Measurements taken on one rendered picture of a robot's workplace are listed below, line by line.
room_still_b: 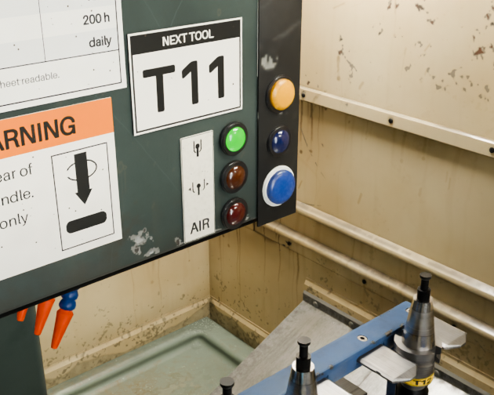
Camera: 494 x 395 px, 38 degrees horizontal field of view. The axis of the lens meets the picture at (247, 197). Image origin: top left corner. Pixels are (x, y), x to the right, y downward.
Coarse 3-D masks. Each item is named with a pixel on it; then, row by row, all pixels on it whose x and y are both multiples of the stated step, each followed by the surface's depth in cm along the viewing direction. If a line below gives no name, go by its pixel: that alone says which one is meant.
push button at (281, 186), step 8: (272, 176) 60; (280, 176) 60; (288, 176) 61; (272, 184) 60; (280, 184) 60; (288, 184) 61; (272, 192) 60; (280, 192) 60; (288, 192) 61; (272, 200) 60; (280, 200) 61
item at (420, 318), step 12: (432, 300) 94; (420, 312) 94; (432, 312) 94; (408, 324) 96; (420, 324) 94; (432, 324) 95; (408, 336) 96; (420, 336) 95; (432, 336) 95; (420, 348) 95
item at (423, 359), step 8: (400, 344) 97; (440, 344) 97; (400, 352) 96; (408, 352) 95; (416, 352) 95; (424, 352) 95; (432, 352) 95; (440, 352) 96; (416, 360) 95; (424, 360) 95; (432, 360) 95; (424, 368) 95; (432, 368) 96
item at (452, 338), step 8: (440, 320) 103; (440, 328) 102; (448, 328) 102; (456, 328) 102; (440, 336) 100; (448, 336) 100; (456, 336) 100; (464, 336) 100; (448, 344) 98; (456, 344) 98; (464, 344) 99
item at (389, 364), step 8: (368, 352) 96; (376, 352) 96; (384, 352) 96; (392, 352) 96; (360, 360) 95; (368, 360) 95; (376, 360) 95; (384, 360) 95; (392, 360) 95; (400, 360) 95; (408, 360) 95; (368, 368) 94; (376, 368) 93; (384, 368) 93; (392, 368) 93; (400, 368) 93; (408, 368) 93; (416, 368) 94; (384, 376) 92; (392, 376) 92; (400, 376) 92; (408, 376) 92
